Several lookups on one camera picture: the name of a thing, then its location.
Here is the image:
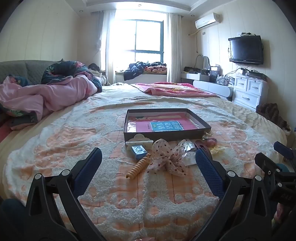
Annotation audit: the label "white hair claw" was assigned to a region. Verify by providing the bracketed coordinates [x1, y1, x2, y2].
[125, 134, 154, 151]

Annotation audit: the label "arched table mirror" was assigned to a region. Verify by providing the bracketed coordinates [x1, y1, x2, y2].
[195, 54, 211, 70]

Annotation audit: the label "small blue box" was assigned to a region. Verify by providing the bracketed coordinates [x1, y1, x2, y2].
[131, 144, 148, 160]

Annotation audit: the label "tangle of cables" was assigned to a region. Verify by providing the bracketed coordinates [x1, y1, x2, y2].
[216, 75, 235, 86]

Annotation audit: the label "pink patterned blanket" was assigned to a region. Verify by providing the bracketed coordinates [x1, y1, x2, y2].
[131, 82, 219, 98]

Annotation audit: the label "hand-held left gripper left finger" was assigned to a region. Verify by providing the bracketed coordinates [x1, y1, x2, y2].
[24, 147, 107, 241]

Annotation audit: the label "white sheer curtain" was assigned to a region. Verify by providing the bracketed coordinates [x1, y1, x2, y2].
[97, 10, 116, 85]
[168, 13, 183, 82]

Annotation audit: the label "cosmetics organizer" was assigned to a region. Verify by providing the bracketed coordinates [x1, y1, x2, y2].
[201, 64, 220, 82]

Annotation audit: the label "white air conditioner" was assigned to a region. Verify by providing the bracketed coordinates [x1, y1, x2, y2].
[195, 13, 220, 29]

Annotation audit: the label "black wall television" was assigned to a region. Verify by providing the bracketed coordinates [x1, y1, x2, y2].
[228, 35, 264, 65]

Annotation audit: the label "brown patterned cloth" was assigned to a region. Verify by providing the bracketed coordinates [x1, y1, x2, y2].
[255, 103, 289, 130]

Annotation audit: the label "pink floral quilt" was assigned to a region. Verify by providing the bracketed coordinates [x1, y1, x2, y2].
[0, 61, 103, 130]

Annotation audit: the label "grey quilted headboard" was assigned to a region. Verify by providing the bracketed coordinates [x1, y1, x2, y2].
[0, 60, 63, 86]

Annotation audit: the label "polka-dot fabric bow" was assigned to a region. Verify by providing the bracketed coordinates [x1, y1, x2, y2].
[146, 138, 189, 178]

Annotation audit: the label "peach and white bedspread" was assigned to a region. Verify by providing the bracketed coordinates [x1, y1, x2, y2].
[0, 82, 287, 241]

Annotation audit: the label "white window seat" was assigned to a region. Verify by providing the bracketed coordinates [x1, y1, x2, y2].
[115, 72, 167, 85]

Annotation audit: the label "white dressing table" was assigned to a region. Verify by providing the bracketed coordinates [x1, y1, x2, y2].
[181, 73, 234, 100]

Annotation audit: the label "clear earring packet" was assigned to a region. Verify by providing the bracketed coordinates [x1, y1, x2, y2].
[181, 140, 197, 166]

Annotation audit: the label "white drawer cabinet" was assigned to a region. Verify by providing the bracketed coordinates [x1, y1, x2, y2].
[232, 75, 270, 109]

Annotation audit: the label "orange patterned blanket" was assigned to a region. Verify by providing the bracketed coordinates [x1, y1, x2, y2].
[144, 65, 167, 75]

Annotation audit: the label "window with dark frame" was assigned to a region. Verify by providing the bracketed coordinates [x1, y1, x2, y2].
[116, 9, 168, 84]

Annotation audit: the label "cream cloth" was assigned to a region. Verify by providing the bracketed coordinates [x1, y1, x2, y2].
[92, 70, 107, 85]

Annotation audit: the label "dark puffer jacket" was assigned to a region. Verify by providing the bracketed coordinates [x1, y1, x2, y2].
[124, 61, 148, 81]

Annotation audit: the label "orange spiral hair tie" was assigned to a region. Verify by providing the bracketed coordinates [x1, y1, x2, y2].
[125, 156, 148, 179]

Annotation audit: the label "shallow dark cardboard box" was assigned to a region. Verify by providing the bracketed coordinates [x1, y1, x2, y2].
[123, 108, 212, 142]

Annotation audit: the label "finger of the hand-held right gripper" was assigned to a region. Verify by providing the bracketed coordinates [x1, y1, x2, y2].
[254, 152, 282, 186]
[273, 141, 296, 163]

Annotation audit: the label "dark toothed headband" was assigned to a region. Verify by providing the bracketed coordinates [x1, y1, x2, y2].
[195, 139, 212, 158]

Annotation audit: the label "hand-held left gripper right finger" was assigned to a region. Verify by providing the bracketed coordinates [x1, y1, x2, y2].
[192, 148, 278, 241]

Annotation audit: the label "air conditioner hose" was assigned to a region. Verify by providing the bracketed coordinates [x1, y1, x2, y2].
[188, 30, 200, 54]

